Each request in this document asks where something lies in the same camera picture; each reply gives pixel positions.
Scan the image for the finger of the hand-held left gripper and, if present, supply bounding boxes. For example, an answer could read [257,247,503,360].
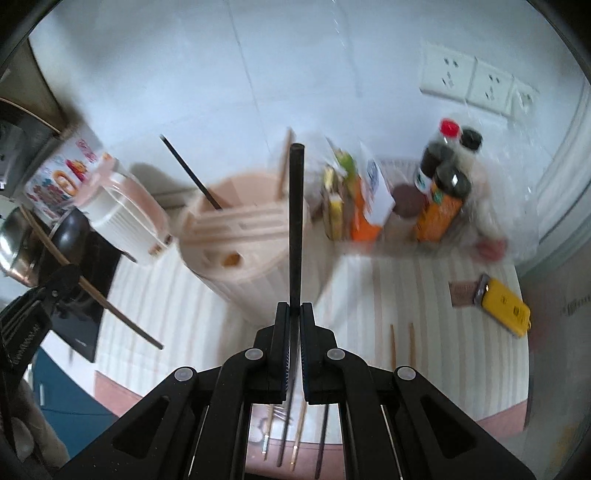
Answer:
[28,263,82,319]

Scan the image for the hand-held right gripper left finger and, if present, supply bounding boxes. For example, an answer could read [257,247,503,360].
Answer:
[58,302,293,480]

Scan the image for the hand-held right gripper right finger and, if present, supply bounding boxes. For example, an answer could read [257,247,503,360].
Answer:
[300,302,539,480]

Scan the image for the wooden chopstick with dark tip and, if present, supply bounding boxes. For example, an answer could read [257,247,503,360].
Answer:
[18,205,165,350]

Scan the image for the beige utensil holder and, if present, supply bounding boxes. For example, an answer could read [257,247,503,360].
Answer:
[177,172,334,325]

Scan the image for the black chopstick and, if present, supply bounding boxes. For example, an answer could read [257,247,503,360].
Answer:
[288,143,305,407]
[276,401,293,468]
[315,404,330,479]
[159,134,223,212]

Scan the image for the person's left forearm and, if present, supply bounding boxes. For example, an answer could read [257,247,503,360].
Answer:
[14,381,70,464]

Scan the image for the black induction cooker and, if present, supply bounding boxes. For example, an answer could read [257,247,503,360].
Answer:
[44,225,122,364]

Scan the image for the black frying pan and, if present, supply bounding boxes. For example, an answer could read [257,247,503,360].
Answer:
[46,208,95,266]

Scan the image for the metal pot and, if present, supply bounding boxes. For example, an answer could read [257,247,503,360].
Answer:
[0,207,40,289]

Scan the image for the striped tablecloth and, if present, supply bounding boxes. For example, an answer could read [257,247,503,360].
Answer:
[93,157,533,418]

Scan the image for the blue cabinet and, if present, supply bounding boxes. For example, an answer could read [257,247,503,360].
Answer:
[32,346,118,437]

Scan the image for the pink and white kettle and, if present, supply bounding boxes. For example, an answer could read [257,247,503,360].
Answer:
[73,152,175,268]

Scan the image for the yellow and green seasoning packet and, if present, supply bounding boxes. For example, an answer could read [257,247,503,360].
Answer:
[322,137,357,241]

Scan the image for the orange and white packet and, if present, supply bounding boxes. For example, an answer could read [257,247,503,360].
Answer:
[350,142,397,244]

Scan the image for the brown card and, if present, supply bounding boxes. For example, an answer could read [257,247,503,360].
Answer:
[449,281,482,308]

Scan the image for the jar with brown lid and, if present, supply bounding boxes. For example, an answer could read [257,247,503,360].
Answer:
[390,184,424,241]

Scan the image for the orange label jar black lid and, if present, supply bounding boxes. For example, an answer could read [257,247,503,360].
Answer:
[414,165,472,244]

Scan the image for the small pink lid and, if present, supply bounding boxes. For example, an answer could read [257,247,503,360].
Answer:
[475,239,507,262]

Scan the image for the dark bottle with red cap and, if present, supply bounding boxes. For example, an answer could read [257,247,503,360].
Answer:
[414,119,463,195]

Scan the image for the bottle with black cap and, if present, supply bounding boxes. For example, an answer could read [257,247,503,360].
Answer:
[456,129,484,174]

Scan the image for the clear plastic bag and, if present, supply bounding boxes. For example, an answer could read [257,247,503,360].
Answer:
[455,111,561,273]

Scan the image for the yellow handled peeler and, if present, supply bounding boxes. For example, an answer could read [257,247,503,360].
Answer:
[472,274,532,341]

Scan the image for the white wall sockets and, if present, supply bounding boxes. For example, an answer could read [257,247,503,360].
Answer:
[419,41,542,121]

